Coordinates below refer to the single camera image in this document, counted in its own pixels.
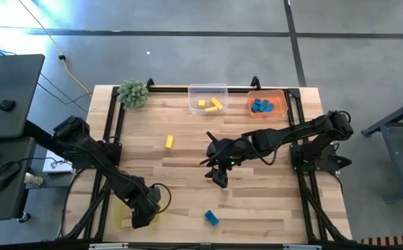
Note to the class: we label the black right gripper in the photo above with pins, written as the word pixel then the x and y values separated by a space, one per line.
pixel 229 152

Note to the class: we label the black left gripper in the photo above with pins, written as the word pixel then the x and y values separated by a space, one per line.
pixel 147 205

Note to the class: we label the yellow cylinder block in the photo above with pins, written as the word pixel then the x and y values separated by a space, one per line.
pixel 169 142

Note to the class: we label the long yellow block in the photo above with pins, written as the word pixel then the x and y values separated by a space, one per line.
pixel 211 109
pixel 217 103

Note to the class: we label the yellow cube block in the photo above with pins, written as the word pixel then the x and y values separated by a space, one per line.
pixel 201 103

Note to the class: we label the long blue block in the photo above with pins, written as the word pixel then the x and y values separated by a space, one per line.
pixel 263 105

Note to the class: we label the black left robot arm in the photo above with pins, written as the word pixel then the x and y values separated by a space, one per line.
pixel 97 156

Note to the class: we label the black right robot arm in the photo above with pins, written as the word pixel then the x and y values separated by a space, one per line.
pixel 291 133

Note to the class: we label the yellow plastic bin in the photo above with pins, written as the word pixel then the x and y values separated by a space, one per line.
pixel 118 215

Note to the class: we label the blue arch block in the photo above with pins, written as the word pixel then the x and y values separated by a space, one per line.
pixel 211 217

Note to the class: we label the clear plastic bin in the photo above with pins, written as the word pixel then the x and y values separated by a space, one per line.
pixel 196 93

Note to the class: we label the white printed paper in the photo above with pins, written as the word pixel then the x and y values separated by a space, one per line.
pixel 53 165

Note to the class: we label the orange plastic bin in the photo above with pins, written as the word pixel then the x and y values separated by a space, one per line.
pixel 281 97

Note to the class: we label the green plant in white pot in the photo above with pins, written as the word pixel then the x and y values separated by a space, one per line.
pixel 132 93

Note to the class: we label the cream power plug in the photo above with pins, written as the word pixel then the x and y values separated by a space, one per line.
pixel 33 179

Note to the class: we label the black caster wheel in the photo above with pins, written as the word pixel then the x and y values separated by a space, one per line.
pixel 24 218

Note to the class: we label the black desk foot bar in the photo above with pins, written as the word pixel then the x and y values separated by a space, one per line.
pixel 38 133

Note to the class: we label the black computer mouse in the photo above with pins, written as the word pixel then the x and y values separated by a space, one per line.
pixel 3 175

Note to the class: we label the dark grey desk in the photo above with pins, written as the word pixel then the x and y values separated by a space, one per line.
pixel 10 83
pixel 0 205

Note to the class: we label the small black device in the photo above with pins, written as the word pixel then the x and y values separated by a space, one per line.
pixel 7 105

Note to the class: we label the black and tan striped strip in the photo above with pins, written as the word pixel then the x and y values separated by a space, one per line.
pixel 392 240

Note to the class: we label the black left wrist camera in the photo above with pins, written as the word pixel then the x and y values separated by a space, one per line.
pixel 140 219

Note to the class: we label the silver metal bracket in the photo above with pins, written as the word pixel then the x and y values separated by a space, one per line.
pixel 108 246
pixel 301 247

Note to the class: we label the black aluminium table frame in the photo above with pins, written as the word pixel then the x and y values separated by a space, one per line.
pixel 173 89

